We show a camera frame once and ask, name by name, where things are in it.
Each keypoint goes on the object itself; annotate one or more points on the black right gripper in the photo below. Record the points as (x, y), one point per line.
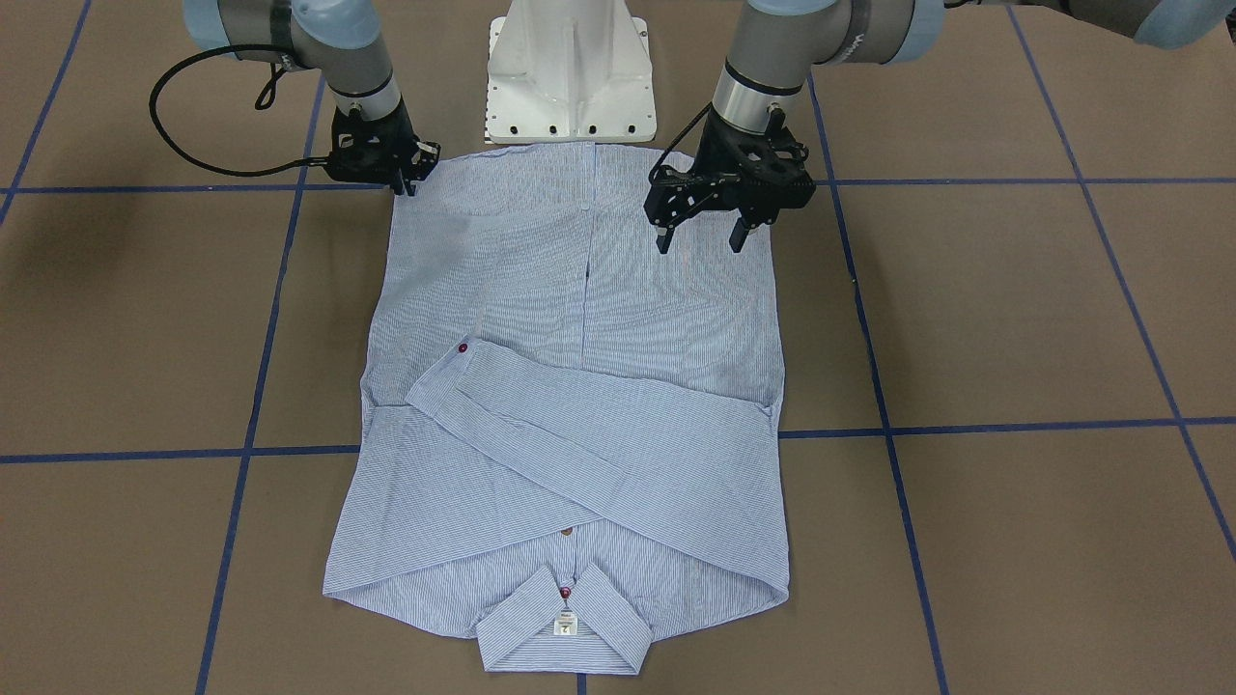
(403, 177)

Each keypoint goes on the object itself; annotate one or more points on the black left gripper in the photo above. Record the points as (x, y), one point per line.
(679, 204)

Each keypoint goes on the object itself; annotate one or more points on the blue striped button shirt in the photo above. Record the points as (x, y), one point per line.
(568, 444)

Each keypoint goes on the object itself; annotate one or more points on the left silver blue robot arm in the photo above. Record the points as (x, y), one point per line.
(777, 43)

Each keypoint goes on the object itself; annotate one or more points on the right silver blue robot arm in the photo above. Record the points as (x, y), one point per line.
(341, 39)

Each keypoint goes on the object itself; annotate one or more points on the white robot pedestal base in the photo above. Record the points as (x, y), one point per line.
(565, 71)

